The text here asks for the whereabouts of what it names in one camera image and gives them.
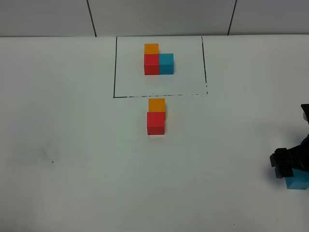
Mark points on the blue template block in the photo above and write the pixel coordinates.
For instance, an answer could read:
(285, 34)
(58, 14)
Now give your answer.
(166, 64)

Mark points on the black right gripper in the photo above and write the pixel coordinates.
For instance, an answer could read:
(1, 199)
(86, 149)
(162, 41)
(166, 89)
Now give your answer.
(297, 157)

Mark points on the red template block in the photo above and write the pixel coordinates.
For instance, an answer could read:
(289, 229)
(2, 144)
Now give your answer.
(151, 64)

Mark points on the orange template block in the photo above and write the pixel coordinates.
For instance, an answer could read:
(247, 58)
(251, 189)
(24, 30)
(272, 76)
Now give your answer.
(151, 48)

